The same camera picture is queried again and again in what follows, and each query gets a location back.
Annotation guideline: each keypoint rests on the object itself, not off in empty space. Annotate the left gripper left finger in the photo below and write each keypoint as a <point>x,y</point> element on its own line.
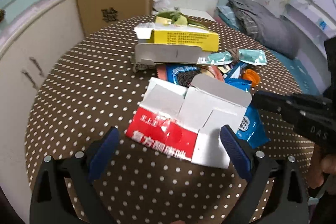
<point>51,203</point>

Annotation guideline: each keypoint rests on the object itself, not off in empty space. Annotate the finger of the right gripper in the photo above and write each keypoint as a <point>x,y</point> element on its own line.
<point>292,103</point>

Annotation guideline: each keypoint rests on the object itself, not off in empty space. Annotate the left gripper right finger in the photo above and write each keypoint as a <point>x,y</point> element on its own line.
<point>287,202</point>

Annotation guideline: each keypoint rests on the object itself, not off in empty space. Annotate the blue snack bag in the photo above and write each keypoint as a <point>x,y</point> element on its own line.
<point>251,128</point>

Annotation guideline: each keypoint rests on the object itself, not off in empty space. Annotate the orange bottle cap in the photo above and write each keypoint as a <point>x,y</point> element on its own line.
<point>252,76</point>

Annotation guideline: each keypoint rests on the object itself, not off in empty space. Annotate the teal snack wrapper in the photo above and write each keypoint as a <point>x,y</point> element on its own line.
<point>234,55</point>

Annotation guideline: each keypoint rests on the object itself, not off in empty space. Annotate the red white carton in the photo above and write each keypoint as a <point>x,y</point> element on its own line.
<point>185,123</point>

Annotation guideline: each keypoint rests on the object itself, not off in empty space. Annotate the green cloth rag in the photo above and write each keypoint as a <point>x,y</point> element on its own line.
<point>176,18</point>

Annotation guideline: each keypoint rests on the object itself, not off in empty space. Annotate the yellow medicine box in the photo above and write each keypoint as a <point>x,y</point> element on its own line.
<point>170,34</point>

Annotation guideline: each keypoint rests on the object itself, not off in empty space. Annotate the white cardboard box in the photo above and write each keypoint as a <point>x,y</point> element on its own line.
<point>148,55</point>

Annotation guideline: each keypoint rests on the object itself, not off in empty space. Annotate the person right hand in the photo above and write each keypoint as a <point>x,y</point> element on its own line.
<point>319,165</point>

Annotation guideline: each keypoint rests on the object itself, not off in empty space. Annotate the teal quilted bed mattress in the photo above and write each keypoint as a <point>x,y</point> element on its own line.
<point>226,15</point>

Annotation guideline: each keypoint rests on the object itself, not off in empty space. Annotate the folded grey duvet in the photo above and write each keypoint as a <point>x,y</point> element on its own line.
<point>263,26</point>

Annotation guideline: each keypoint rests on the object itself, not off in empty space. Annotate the brown polka dot tablecloth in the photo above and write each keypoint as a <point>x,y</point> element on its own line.
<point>93,87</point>

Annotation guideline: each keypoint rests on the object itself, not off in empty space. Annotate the white plastic bag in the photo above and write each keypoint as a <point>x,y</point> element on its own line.
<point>162,5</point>

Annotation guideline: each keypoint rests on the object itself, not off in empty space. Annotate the cream cabinet with handles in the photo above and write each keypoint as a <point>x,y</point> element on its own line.
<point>30,46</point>

